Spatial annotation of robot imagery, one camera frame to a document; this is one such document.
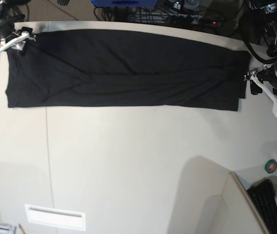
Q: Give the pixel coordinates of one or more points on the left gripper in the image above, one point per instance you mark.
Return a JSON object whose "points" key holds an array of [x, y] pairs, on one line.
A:
{"points": [[263, 79]]}

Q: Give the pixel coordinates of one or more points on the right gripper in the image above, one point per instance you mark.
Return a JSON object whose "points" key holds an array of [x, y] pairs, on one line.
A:
{"points": [[16, 38]]}

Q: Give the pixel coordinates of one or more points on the black t-shirt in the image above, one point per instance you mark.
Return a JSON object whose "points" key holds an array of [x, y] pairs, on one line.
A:
{"points": [[105, 68]]}

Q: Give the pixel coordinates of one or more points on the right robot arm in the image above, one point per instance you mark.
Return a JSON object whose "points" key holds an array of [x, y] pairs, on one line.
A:
{"points": [[10, 14]]}

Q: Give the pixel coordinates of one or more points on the power strip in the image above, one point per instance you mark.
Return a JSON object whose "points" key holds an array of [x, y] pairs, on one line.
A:
{"points": [[190, 19]]}

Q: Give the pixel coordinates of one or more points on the green tape roll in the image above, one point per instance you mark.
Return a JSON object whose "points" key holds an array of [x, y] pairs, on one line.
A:
{"points": [[270, 166]]}

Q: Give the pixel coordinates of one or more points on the black keyboard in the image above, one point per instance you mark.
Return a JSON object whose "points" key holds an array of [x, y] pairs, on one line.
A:
{"points": [[263, 197]]}

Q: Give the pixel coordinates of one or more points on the pencil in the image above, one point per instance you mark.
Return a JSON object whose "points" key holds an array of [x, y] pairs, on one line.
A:
{"points": [[21, 229]]}

